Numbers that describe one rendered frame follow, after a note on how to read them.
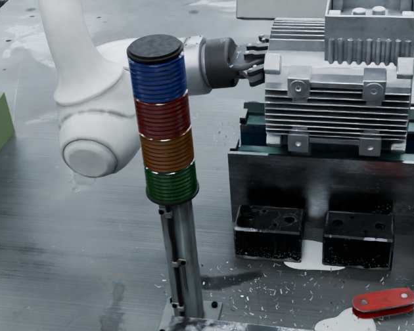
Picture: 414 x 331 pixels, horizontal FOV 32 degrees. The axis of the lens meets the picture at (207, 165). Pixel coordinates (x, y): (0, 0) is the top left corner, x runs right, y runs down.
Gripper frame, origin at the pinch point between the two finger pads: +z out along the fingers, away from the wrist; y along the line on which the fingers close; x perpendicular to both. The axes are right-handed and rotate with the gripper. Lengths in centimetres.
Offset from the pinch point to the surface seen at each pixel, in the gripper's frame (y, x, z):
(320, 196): -8.0, 20.1, -5.5
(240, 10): 18.9, -0.5, -18.6
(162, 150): -32.9, -6.2, -17.6
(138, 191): -1.7, 21.9, -37.6
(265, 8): 19.1, -0.1, -14.4
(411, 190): -8.0, 19.8, 7.8
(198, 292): -29.9, 18.4, -19.6
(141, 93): -32.6, -13.2, -18.2
